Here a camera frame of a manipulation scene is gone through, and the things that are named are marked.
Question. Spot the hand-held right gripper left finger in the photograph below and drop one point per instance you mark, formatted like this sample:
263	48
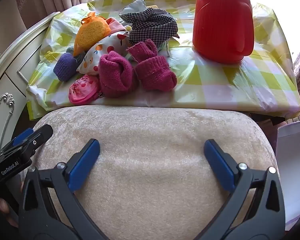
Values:
83	165

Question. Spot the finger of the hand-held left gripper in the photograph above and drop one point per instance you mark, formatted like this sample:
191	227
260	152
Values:
22	135
40	135

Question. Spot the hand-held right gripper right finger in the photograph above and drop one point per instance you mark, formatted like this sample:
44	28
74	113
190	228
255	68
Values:
220	165

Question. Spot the purple knitted sock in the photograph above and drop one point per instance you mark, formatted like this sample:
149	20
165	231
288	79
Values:
65	67

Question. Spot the purple storage box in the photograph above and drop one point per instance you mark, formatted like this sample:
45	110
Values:
292	167

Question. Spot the person's left hand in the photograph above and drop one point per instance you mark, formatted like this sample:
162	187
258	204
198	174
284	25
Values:
5	210

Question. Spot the white carved dresser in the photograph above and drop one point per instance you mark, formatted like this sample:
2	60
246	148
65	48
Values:
5	85

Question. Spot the pink cherry print pouch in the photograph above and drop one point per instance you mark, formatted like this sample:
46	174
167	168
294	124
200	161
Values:
83	90

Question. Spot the green checked plastic tablecloth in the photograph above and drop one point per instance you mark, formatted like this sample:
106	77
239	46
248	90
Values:
215	85

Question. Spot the blue ribbed cloth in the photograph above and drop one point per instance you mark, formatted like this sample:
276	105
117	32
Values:
71	50

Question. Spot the magenta knitted sock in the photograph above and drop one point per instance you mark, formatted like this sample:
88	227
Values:
115	77
155	73

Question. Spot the fruit print cloth pouch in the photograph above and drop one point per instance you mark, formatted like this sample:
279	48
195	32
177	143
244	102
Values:
100	52

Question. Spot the yellow sponge mitt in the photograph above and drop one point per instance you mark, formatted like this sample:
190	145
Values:
90	17

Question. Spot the pink fleece cloth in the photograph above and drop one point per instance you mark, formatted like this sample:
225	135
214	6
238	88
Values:
116	23

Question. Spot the red thermos flask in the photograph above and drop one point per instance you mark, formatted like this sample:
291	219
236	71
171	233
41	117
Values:
222	25

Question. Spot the black white houndstooth cloth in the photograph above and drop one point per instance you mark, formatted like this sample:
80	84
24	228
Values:
150	27

